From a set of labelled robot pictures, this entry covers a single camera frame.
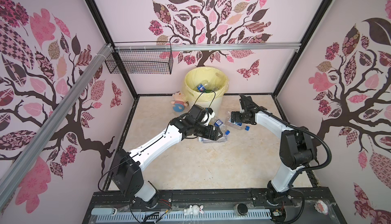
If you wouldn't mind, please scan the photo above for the black round knob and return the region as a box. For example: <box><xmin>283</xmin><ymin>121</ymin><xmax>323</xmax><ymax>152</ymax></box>
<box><xmin>234</xmin><ymin>203</ymin><xmax>248</xmax><ymax>216</ymax></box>

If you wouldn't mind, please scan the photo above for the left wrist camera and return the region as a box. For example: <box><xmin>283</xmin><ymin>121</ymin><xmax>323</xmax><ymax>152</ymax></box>
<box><xmin>188</xmin><ymin>104</ymin><xmax>215</xmax><ymax>125</ymax></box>

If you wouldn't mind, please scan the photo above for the aluminium rail back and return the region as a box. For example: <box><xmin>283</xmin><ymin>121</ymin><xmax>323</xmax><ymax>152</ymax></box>
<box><xmin>115</xmin><ymin>43</ymin><xmax>301</xmax><ymax>52</ymax></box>

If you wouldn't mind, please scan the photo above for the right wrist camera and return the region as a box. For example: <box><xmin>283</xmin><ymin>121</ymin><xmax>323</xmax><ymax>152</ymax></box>
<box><xmin>239</xmin><ymin>94</ymin><xmax>256</xmax><ymax>112</ymax></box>

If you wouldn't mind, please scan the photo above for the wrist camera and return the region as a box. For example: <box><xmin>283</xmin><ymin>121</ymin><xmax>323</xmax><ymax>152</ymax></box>
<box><xmin>188</xmin><ymin>104</ymin><xmax>215</xmax><ymax>125</ymax></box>
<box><xmin>239</xmin><ymin>94</ymin><xmax>256</xmax><ymax>112</ymax></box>

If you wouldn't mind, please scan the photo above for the small blue label bottle front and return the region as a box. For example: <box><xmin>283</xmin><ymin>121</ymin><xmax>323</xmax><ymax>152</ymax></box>
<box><xmin>195</xmin><ymin>80</ymin><xmax>211</xmax><ymax>93</ymax></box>

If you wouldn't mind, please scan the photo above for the plush doll toy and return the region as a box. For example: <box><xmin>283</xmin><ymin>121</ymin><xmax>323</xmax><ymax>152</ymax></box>
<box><xmin>171</xmin><ymin>92</ymin><xmax>188</xmax><ymax>113</ymax></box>

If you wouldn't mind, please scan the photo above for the white vented cable duct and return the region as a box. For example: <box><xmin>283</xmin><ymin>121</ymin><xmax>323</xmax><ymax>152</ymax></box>
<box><xmin>93</xmin><ymin>209</ymin><xmax>271</xmax><ymax>224</ymax></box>

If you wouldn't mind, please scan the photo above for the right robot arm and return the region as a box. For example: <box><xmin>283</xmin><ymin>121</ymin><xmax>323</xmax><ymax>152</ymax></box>
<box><xmin>230</xmin><ymin>95</ymin><xmax>316</xmax><ymax>203</ymax></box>

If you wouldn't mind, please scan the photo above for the black corrugated cable hose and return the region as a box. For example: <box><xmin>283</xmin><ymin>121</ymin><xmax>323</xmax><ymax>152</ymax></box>
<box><xmin>239</xmin><ymin>94</ymin><xmax>333</xmax><ymax>176</ymax></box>

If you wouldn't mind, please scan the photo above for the aluminium rail left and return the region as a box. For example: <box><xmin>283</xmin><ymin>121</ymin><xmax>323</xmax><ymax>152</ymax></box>
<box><xmin>1</xmin><ymin>43</ymin><xmax>113</xmax><ymax>208</ymax></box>

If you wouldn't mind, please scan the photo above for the aluminium rail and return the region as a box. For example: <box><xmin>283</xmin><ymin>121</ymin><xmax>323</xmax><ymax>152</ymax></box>
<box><xmin>115</xmin><ymin>43</ymin><xmax>301</xmax><ymax>52</ymax></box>
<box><xmin>1</xmin><ymin>43</ymin><xmax>113</xmax><ymax>208</ymax></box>

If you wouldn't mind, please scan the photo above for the yellow plastic bin liner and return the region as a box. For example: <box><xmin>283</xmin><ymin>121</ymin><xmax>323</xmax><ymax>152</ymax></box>
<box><xmin>181</xmin><ymin>67</ymin><xmax>229</xmax><ymax>98</ymax></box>

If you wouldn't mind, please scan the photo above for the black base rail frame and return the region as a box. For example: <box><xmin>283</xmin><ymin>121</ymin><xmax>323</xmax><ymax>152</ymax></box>
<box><xmin>82</xmin><ymin>187</ymin><xmax>346</xmax><ymax>224</ymax></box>

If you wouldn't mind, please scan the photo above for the pink white round ornament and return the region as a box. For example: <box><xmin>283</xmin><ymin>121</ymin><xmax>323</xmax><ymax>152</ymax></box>
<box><xmin>314</xmin><ymin>200</ymin><xmax>328</xmax><ymax>215</ymax></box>

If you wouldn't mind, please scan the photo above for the white plastic waste bin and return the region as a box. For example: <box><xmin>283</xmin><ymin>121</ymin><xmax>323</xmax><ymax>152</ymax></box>
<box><xmin>186</xmin><ymin>93</ymin><xmax>223</xmax><ymax>114</ymax></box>

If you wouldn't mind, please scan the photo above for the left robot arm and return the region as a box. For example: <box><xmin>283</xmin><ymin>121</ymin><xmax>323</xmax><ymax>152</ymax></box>
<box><xmin>111</xmin><ymin>113</ymin><xmax>222</xmax><ymax>207</ymax></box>

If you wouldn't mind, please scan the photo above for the black wire mesh basket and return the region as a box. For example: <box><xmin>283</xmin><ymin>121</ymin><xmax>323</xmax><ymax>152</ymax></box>
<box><xmin>105</xmin><ymin>41</ymin><xmax>174</xmax><ymax>75</ymax></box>

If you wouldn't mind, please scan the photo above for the white bunny figurine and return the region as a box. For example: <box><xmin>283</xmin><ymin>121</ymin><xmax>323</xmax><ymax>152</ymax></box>
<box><xmin>183</xmin><ymin>205</ymin><xmax>204</xmax><ymax>216</ymax></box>

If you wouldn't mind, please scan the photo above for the clear bottle purple cap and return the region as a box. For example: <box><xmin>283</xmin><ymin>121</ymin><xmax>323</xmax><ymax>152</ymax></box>
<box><xmin>198</xmin><ymin>134</ymin><xmax>229</xmax><ymax>144</ymax></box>

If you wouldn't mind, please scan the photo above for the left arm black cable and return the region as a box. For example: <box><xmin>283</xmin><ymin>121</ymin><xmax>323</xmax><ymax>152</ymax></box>
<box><xmin>192</xmin><ymin>89</ymin><xmax>217</xmax><ymax>111</ymax></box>

